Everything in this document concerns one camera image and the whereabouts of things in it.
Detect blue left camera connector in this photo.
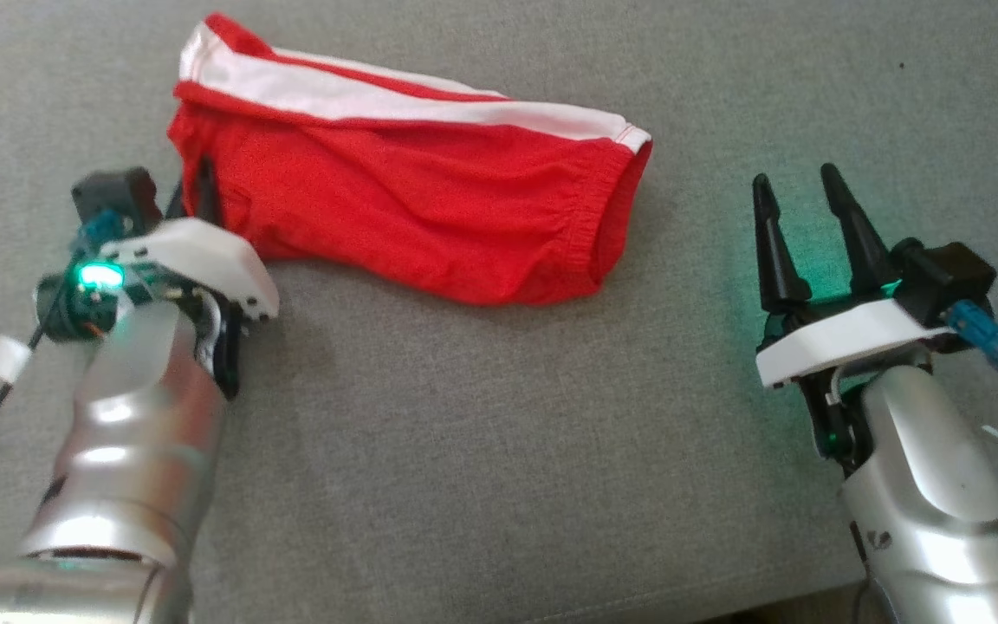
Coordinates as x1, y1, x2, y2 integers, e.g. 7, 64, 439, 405
75, 211, 132, 257

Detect red shorts with white stripe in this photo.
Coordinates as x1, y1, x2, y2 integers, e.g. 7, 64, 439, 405
167, 12, 654, 306

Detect blue camera connector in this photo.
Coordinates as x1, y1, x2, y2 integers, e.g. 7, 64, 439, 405
945, 301, 998, 372
75, 211, 132, 257

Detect blue right camera connector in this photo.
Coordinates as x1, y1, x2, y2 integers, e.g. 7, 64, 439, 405
945, 301, 998, 372

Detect grey fabric sofa seat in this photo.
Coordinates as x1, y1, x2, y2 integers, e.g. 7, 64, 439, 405
0, 0, 998, 624

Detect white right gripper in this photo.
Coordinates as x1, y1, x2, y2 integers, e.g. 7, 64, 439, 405
752, 163, 959, 473

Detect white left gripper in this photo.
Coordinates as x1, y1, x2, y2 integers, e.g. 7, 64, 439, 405
36, 156, 281, 400

